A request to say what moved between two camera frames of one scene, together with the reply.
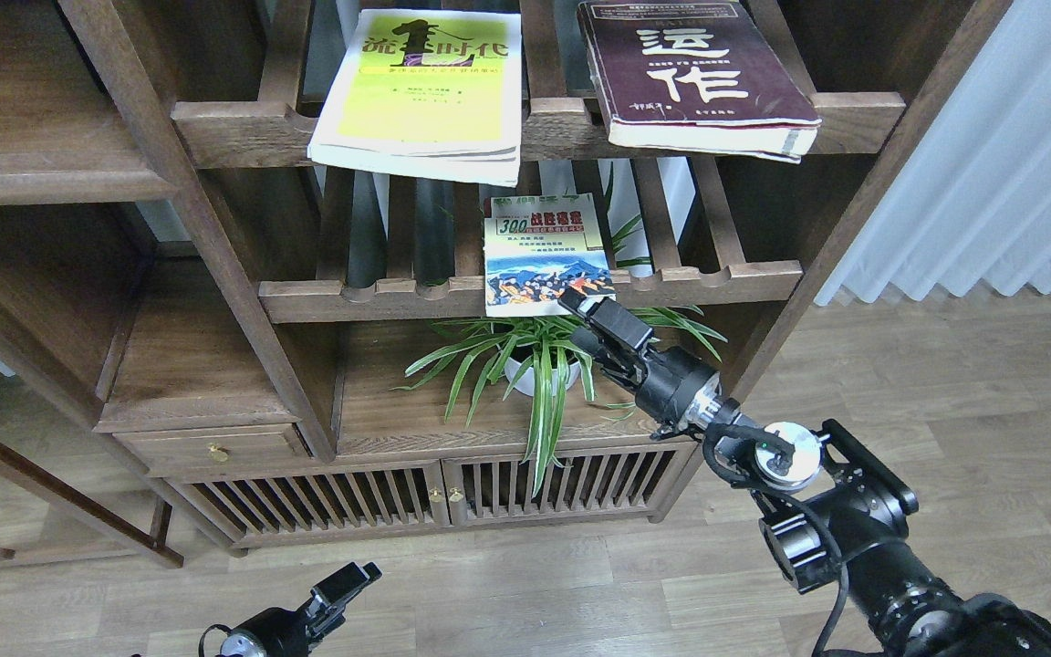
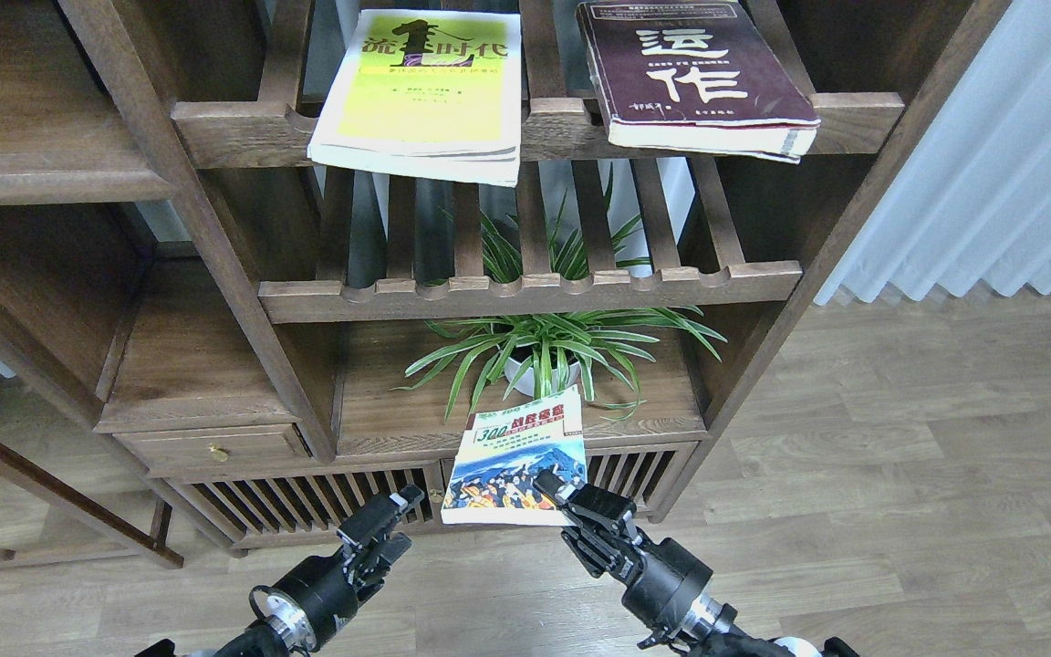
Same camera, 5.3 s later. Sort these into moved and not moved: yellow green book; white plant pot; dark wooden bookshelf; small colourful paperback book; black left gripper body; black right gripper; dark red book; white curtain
Moved: small colourful paperback book; black left gripper body; black right gripper
Not moved: white curtain; white plant pot; yellow green book; dark wooden bookshelf; dark red book
